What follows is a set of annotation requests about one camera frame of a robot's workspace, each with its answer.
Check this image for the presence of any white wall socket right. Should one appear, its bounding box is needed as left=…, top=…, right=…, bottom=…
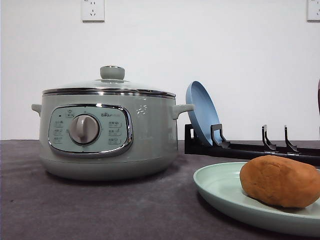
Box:
left=304, top=0, right=320, bottom=24

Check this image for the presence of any green electric steamer pot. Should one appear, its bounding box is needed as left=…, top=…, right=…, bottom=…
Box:
left=31, top=96, right=194, bottom=181

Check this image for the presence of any dark reddish object at edge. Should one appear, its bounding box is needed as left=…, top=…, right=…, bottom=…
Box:
left=317, top=78, right=320, bottom=116

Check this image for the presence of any black plate rack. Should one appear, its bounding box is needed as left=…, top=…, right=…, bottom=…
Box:
left=184, top=123, right=320, bottom=166

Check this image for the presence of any white wall socket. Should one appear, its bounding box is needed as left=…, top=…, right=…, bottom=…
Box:
left=304, top=0, right=320, bottom=24
left=80, top=0, right=105, bottom=23

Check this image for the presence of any green plate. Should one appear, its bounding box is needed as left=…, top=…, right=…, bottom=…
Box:
left=193, top=162, right=320, bottom=237

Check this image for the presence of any glass pot lid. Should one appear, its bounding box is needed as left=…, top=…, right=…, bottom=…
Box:
left=42, top=65, right=176, bottom=98

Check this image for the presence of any white wall socket left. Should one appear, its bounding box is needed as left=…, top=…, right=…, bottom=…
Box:
left=80, top=0, right=105, bottom=23

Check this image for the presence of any brown potato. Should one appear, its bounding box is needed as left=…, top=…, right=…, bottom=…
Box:
left=240, top=155, right=320, bottom=208

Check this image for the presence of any blue plate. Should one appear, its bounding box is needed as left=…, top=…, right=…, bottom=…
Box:
left=185, top=81, right=220, bottom=147

